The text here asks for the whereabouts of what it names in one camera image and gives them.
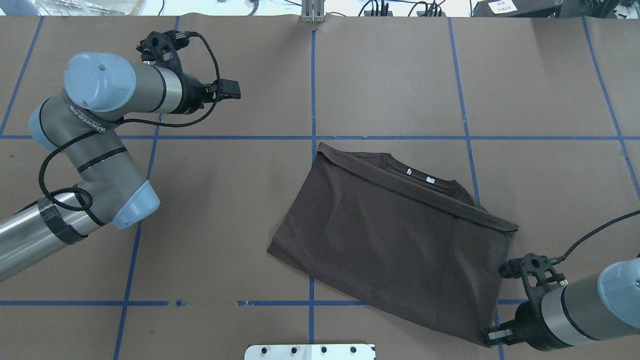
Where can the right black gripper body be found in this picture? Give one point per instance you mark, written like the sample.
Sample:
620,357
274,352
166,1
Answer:
529,324

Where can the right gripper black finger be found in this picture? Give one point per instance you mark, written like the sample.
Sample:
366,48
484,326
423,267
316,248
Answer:
499,336

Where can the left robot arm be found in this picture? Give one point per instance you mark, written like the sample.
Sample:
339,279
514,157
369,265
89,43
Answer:
89,179

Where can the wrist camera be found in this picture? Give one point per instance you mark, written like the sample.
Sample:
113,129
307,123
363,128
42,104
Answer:
537,273
162,48

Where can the black box with label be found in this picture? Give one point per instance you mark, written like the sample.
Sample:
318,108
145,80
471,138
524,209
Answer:
517,9

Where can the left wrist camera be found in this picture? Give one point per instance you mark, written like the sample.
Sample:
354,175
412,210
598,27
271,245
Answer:
162,48

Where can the dark brown t-shirt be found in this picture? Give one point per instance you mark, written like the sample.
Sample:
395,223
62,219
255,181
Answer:
398,239

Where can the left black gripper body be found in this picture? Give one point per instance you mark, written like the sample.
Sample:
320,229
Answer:
191,94

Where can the white mounting plate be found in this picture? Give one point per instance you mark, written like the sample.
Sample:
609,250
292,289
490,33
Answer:
323,351

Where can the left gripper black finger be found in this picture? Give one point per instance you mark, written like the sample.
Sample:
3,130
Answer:
227,90

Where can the aluminium frame post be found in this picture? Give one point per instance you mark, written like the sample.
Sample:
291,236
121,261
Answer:
313,11

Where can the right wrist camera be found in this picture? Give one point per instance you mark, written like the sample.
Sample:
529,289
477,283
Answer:
537,273

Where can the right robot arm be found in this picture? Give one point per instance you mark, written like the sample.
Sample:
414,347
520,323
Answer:
558,314

